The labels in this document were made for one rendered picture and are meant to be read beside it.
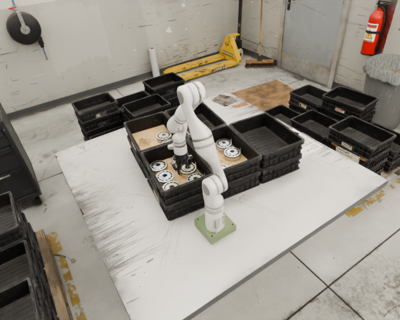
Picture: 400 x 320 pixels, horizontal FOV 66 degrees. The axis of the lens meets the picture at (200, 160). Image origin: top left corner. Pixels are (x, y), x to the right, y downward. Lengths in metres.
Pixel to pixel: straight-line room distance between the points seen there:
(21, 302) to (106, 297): 0.62
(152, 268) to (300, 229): 0.77
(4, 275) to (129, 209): 0.88
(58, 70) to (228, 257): 3.88
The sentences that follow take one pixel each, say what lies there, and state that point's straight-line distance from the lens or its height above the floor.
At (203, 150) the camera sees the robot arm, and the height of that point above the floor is 1.21.
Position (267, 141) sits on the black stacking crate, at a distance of 2.05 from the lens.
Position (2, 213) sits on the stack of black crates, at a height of 0.49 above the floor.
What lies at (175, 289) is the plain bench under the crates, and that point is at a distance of 1.49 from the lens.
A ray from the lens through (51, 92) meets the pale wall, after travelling 4.93.
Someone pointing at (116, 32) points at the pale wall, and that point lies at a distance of 4.95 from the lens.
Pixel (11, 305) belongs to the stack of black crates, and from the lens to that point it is 2.01.
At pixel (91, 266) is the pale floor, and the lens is 2.57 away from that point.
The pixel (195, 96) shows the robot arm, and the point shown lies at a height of 1.42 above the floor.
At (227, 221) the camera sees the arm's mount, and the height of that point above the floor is 0.74.
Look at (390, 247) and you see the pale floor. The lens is 2.74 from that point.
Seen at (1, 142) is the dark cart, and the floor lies 0.73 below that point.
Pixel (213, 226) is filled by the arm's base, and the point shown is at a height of 0.79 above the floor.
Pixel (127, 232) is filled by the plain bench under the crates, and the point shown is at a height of 0.70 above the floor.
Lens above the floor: 1.99
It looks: 38 degrees down
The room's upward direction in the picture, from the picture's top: 5 degrees counter-clockwise
